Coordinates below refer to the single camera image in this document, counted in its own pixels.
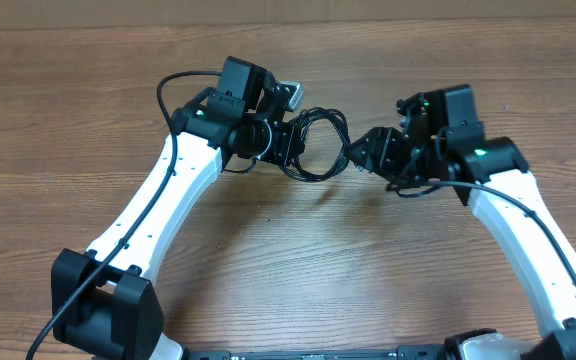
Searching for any thick black USB cable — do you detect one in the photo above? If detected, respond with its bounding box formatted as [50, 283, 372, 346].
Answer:
[277, 106, 352, 183]

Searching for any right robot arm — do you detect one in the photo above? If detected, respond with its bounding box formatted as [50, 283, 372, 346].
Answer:
[345, 85, 576, 359]

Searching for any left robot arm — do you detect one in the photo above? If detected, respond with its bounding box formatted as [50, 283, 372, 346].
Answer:
[40, 57, 304, 360]

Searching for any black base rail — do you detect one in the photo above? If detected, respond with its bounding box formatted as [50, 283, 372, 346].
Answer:
[182, 344, 454, 360]

